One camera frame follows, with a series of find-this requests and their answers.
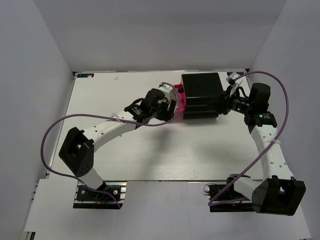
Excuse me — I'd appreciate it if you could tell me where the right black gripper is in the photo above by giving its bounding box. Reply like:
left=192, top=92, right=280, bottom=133
left=206, top=85, right=253, bottom=115

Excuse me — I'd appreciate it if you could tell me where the black drawer organizer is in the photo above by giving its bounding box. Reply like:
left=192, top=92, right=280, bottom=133
left=181, top=72, right=224, bottom=120

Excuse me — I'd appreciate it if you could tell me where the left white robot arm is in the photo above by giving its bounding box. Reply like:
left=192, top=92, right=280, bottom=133
left=58, top=83, right=179, bottom=200

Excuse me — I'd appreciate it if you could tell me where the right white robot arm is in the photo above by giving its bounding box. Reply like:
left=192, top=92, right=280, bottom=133
left=209, top=83, right=306, bottom=216

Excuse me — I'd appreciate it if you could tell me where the blue label sticker left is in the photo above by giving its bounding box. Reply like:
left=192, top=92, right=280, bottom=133
left=76, top=73, right=94, bottom=78

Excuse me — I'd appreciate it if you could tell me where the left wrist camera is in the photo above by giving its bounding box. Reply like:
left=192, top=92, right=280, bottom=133
left=158, top=82, right=176, bottom=101

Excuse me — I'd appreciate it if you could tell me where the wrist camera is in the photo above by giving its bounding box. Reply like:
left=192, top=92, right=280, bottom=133
left=158, top=82, right=176, bottom=101
left=226, top=72, right=242, bottom=97

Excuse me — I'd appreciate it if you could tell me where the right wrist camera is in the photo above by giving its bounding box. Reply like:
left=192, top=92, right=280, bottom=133
left=226, top=72, right=242, bottom=97

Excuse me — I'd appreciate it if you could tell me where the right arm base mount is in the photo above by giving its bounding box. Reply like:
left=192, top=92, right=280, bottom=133
left=203, top=174, right=254, bottom=213

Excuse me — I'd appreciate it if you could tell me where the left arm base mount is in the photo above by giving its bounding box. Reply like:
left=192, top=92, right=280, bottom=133
left=73, top=181, right=127, bottom=210

